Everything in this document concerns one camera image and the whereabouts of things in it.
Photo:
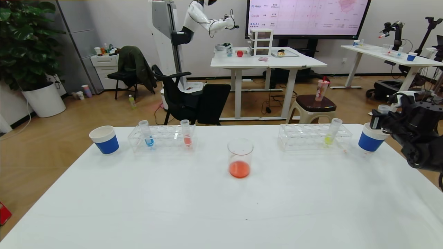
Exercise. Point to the white plant pot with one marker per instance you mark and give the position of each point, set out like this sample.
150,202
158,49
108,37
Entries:
45,100

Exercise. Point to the red flat object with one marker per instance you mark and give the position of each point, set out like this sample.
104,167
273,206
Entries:
4,214

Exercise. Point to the yellow pigment test tube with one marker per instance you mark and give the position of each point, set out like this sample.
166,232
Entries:
331,133

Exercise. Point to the white mini drawer organizer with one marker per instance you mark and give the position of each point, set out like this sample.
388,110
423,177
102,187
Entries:
261,43

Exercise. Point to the brown top stool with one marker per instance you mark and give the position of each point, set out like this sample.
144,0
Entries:
311,103

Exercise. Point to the black tall stand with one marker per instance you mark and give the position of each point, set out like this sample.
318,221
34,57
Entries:
431,27

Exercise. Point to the grey bowl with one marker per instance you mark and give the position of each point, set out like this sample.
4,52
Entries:
223,47

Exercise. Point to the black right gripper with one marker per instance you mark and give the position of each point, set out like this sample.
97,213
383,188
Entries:
376,123

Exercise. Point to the pink purple cup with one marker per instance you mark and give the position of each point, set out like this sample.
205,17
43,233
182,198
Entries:
87,91

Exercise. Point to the white drawer cabinet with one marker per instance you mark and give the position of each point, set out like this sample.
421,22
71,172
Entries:
104,69

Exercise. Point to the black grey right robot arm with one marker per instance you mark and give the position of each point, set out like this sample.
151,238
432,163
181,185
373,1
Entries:
429,138

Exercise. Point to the grey tray with food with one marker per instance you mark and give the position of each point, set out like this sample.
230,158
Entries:
284,54

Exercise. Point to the black four-legged chair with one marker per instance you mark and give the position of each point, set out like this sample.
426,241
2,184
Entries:
121,77

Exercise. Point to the large wall display screen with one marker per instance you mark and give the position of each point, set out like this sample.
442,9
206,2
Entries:
304,17

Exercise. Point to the black distant robot arm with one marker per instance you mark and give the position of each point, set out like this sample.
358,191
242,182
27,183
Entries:
398,31

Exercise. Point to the green drink bottle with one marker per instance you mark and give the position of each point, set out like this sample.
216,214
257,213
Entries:
132,102

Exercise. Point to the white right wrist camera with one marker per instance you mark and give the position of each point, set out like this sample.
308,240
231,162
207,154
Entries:
403,98

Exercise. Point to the blue white paper cup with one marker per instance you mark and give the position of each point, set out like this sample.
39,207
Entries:
105,141
369,141

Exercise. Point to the large green potted plant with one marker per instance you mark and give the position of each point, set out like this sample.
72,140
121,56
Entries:
24,41

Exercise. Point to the white long desk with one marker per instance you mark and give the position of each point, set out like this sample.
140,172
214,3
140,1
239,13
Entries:
398,60

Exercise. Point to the white humanoid robot on column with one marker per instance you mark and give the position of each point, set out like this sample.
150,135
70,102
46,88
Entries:
166,20

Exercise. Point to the red apple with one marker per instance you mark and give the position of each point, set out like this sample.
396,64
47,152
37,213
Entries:
240,54

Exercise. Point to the small white paper cup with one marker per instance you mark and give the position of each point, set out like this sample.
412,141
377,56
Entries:
80,95

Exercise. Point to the olive green jacket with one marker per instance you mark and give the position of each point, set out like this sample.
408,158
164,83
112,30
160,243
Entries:
136,65

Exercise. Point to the blue pigment test tube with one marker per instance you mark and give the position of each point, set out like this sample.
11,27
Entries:
148,136

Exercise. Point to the red pigment test tube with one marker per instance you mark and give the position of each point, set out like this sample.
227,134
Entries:
187,136
383,108

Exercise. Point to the clear acrylic test tube rack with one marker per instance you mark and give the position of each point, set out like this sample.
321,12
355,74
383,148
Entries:
304,136
162,138

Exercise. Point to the clear glass beaker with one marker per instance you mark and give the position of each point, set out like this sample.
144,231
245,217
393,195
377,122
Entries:
240,162

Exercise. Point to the small distant glass beaker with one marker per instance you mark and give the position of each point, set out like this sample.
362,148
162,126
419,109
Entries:
386,49

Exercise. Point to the pink drink cup with straw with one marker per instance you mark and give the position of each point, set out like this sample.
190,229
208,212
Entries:
321,90

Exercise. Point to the white double desk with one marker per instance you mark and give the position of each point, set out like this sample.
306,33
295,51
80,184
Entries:
263,63

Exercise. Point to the black office chair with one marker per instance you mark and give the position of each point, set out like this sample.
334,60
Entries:
183,103

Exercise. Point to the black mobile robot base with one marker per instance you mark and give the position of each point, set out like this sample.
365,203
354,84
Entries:
384,88

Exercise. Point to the tall grey cabinet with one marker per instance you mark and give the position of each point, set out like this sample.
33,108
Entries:
83,27

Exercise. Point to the small blue paper cup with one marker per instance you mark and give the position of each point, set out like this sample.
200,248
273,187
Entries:
411,57

